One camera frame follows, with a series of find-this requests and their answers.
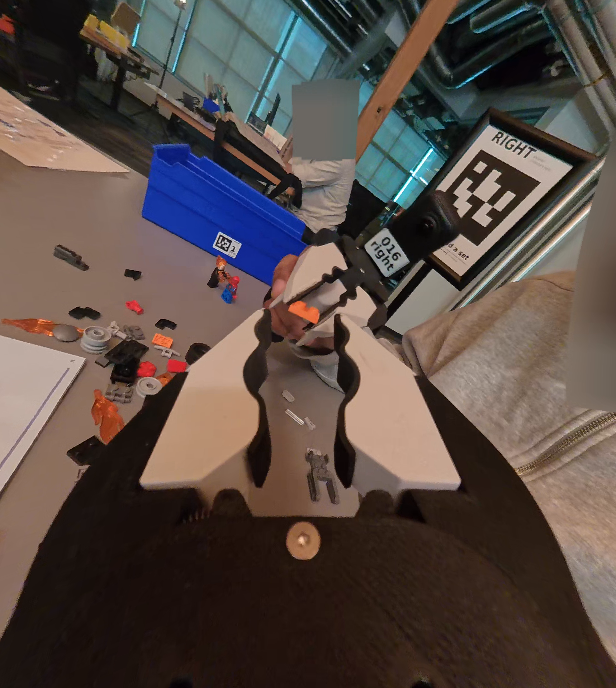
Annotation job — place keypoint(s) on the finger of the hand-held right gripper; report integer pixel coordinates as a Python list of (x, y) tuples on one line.
[(351, 306), (316, 266)]

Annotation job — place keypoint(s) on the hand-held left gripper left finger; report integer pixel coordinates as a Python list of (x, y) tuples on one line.
[(206, 430)]

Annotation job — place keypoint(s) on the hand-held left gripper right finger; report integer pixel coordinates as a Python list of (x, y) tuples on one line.
[(399, 430)]

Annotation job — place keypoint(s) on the orange lego plate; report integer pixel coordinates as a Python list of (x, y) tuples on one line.
[(303, 312)]

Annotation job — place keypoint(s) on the grey lego plate assembly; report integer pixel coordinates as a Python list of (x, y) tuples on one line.
[(320, 473)]

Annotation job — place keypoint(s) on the instruction booklet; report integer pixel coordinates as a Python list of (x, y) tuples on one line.
[(7, 387)]

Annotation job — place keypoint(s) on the grey oval lego link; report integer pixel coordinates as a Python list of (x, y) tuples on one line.
[(287, 396)]

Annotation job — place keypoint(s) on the large black lego tyre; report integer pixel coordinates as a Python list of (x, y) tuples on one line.
[(196, 355)]

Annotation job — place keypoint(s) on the light grey lego bar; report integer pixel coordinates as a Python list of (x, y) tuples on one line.
[(294, 417)]

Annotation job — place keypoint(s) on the orange lego brick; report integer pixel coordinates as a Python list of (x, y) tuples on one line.
[(162, 340)]

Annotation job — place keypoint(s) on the black lego minifigure orange head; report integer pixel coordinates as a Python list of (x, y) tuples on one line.
[(216, 274)]

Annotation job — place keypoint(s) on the black curved lego piece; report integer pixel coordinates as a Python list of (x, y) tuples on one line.
[(165, 324), (83, 313)]

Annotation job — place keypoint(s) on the light grey lego wheel hub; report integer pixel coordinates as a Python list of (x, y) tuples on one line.
[(95, 339)]

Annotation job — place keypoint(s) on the small red lego piece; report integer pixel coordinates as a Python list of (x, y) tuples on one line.
[(134, 306)]

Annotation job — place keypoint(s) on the grey lego dome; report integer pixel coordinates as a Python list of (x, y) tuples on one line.
[(67, 333)]

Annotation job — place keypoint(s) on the small black lego piece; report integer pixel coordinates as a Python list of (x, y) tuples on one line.
[(132, 274)]

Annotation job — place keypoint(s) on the transparent orange lego flame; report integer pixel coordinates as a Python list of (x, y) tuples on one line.
[(28, 325)]

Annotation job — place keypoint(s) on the dark grey lego piece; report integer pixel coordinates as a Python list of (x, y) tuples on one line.
[(70, 257)]

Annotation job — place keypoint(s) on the person's right hand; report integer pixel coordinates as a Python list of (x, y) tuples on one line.
[(281, 322)]

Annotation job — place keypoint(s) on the person's grey clothing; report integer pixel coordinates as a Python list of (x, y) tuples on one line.
[(501, 376)]

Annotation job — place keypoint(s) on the blue plastic bin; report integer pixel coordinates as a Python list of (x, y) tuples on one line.
[(206, 204)]

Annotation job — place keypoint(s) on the background desk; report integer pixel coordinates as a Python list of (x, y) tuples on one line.
[(206, 121), (114, 45)]

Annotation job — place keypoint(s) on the black tripod stand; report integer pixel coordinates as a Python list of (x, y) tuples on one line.
[(171, 48)]

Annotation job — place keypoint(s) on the printed white sheet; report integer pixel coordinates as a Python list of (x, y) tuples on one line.
[(28, 134)]

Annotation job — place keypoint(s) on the wooden post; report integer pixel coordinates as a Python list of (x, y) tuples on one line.
[(405, 70)]

